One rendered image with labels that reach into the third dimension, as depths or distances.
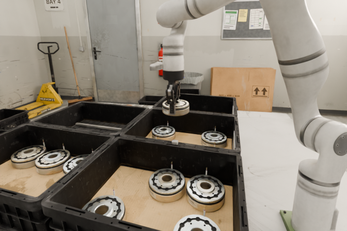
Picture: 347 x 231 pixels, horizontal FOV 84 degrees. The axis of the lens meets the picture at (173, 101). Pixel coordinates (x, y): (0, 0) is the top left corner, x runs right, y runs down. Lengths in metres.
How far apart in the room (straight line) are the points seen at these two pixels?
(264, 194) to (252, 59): 3.01
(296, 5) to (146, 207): 0.56
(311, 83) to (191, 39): 3.18
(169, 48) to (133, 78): 3.28
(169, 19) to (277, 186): 0.72
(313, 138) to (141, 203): 0.47
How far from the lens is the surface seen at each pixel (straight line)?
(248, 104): 3.55
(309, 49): 0.49
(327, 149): 0.59
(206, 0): 0.56
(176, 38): 0.64
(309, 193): 0.66
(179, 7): 0.61
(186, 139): 0.85
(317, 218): 0.70
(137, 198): 0.60
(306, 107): 0.59
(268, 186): 0.90
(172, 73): 0.64
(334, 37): 4.07
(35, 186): 0.74
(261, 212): 0.79
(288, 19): 0.47
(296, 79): 0.51
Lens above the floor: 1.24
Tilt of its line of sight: 17 degrees down
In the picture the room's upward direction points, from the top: straight up
